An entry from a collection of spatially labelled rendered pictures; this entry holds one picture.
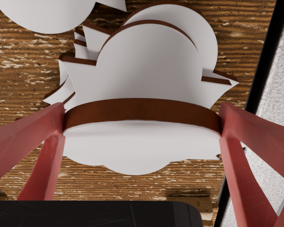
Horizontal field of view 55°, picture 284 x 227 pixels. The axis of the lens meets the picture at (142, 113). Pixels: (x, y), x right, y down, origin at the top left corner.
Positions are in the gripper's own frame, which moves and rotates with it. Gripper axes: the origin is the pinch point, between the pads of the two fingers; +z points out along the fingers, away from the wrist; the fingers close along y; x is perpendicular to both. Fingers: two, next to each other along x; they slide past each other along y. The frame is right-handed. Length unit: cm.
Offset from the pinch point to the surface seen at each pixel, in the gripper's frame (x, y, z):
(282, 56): 3.5, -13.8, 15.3
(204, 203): 22.5, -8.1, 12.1
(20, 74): 4.3, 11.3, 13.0
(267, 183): 22.8, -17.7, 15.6
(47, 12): -1.8, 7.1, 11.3
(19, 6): -2.3, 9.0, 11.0
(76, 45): 0.3, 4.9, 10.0
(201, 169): 17.5, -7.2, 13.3
